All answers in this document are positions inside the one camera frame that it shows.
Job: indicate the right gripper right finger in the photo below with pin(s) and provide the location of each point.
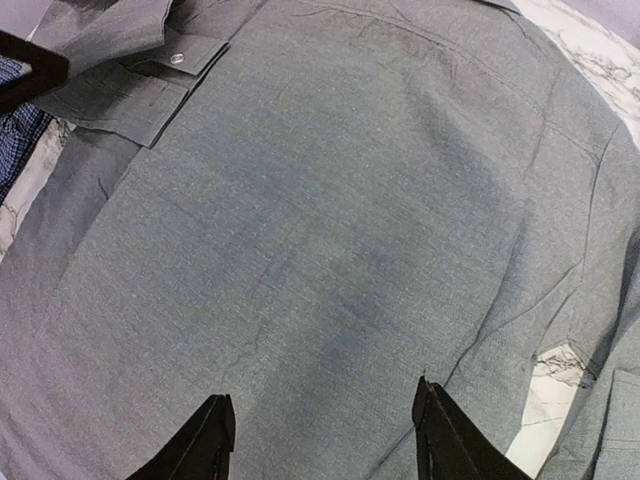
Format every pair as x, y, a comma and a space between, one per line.
448, 444

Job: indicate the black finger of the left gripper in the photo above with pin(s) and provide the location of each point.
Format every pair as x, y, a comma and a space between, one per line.
40, 71

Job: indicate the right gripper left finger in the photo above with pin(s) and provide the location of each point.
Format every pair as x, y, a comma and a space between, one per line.
200, 449

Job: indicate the grey long sleeve shirt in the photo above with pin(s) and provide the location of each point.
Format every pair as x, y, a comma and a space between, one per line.
310, 206

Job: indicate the folded blue checkered shirt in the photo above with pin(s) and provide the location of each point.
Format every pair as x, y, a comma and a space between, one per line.
21, 129

